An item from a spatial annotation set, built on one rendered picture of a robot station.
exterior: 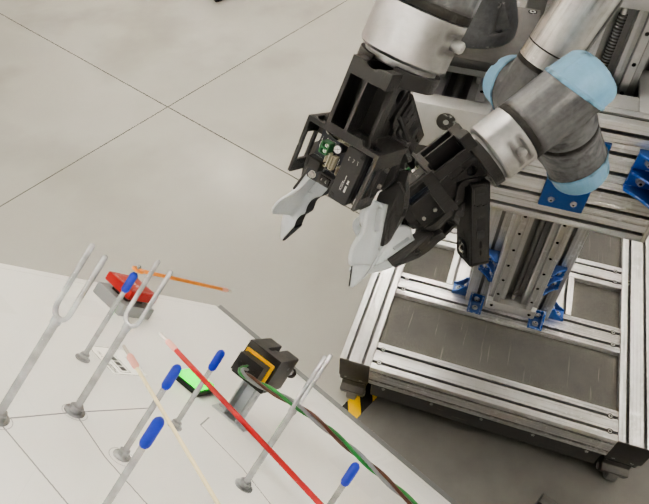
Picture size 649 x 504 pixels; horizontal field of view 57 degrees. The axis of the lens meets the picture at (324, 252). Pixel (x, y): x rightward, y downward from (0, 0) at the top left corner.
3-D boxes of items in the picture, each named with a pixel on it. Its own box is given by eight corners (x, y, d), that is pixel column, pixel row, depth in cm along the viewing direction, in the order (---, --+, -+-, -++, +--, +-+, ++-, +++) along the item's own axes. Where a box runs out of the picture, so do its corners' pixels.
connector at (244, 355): (269, 381, 64) (279, 366, 64) (252, 385, 60) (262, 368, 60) (248, 365, 65) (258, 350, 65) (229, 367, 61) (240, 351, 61)
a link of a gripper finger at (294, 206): (237, 227, 58) (294, 163, 53) (272, 214, 63) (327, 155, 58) (257, 252, 57) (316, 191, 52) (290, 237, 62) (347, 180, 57)
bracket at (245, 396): (252, 428, 66) (276, 391, 66) (243, 432, 64) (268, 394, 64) (221, 403, 68) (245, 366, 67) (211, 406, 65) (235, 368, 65)
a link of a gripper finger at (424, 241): (378, 245, 74) (435, 202, 72) (386, 255, 75) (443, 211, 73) (389, 265, 70) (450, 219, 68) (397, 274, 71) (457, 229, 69)
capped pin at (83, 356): (91, 360, 59) (149, 268, 58) (86, 365, 57) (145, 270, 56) (78, 352, 58) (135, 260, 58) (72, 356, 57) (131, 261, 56)
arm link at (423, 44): (402, -7, 51) (485, 34, 49) (380, 45, 53) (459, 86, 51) (364, -17, 45) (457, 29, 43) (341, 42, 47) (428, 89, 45)
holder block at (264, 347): (280, 388, 67) (299, 359, 67) (260, 394, 62) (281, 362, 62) (252, 366, 69) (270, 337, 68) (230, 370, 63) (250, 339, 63)
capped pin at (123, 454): (110, 448, 47) (168, 357, 46) (127, 451, 48) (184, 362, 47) (114, 460, 46) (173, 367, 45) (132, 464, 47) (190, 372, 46)
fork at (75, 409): (58, 404, 48) (150, 256, 47) (76, 403, 50) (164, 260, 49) (72, 420, 48) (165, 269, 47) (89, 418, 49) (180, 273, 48)
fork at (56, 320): (-23, 410, 42) (81, 239, 41) (1, 409, 43) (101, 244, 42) (-9, 428, 41) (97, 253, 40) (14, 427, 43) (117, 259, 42)
